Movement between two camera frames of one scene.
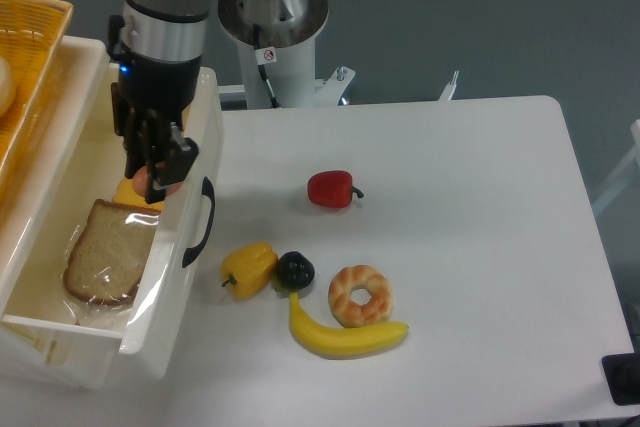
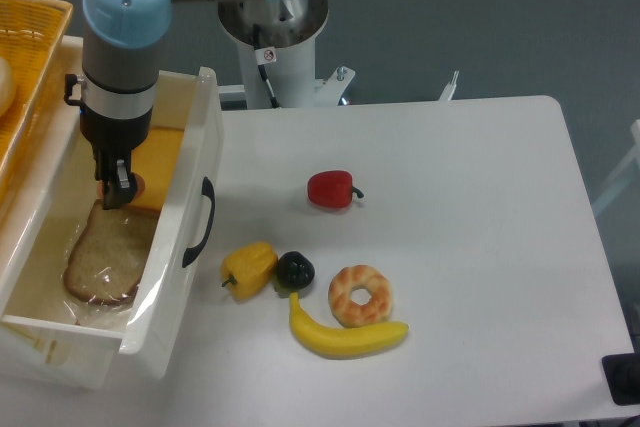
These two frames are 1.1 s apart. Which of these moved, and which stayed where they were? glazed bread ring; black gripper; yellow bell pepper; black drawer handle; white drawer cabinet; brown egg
Moved: brown egg; black gripper
Stayed: glazed bread ring; yellow bell pepper; white drawer cabinet; black drawer handle
